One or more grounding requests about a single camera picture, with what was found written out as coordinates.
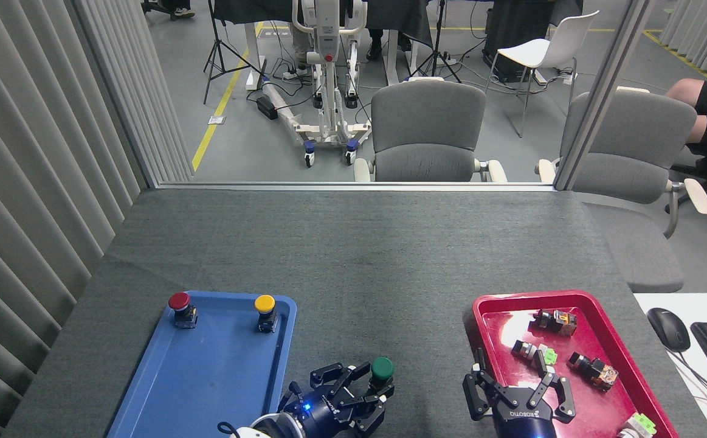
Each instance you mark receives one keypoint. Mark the black computer mouse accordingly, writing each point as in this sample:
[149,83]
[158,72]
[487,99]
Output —
[669,328]

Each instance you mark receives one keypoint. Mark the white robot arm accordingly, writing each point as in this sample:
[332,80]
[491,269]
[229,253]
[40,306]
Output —
[268,427]

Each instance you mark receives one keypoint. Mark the green push button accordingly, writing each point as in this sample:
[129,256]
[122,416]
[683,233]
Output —
[382,368]

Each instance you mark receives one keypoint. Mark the black cloth covered table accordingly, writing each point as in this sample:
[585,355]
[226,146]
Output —
[402,15]

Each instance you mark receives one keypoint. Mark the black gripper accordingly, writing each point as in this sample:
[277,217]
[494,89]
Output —
[523,420]
[317,410]

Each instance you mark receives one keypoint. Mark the black and orange switch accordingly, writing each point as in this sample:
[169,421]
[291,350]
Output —
[596,371]
[557,321]

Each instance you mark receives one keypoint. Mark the black power brick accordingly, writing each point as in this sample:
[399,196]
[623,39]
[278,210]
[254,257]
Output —
[267,108]

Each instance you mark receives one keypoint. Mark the grey office chair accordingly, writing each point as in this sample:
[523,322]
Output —
[426,121]
[630,158]

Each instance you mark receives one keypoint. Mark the black tripod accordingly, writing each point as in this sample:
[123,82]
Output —
[437,55]
[214,55]

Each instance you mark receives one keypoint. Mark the white side table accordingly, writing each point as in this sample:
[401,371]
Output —
[669,389]

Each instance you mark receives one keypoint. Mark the silver frame rail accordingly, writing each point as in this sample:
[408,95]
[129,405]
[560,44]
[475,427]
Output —
[353,185]

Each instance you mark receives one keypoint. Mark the blue plastic tray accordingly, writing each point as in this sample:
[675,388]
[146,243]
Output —
[207,377]

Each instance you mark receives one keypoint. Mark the white stand on wheels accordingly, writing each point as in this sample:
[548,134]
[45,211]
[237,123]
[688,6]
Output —
[327,42]

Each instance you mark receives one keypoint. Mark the white plastic chair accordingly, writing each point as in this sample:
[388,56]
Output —
[548,52]

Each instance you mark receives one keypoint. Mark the yellow push button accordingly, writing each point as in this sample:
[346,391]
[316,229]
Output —
[264,303]

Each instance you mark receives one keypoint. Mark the red push button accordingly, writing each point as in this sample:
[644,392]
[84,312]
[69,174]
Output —
[179,300]

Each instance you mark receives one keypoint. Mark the silver frame post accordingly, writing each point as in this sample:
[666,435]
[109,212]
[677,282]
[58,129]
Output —
[602,91]

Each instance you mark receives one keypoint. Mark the grey slatted partition panel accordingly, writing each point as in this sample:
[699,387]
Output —
[706,30]
[31,152]

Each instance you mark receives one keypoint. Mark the red plastic tray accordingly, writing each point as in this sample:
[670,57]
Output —
[596,410]

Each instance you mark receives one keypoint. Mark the white and green switch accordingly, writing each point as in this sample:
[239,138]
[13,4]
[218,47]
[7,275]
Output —
[526,350]
[639,424]

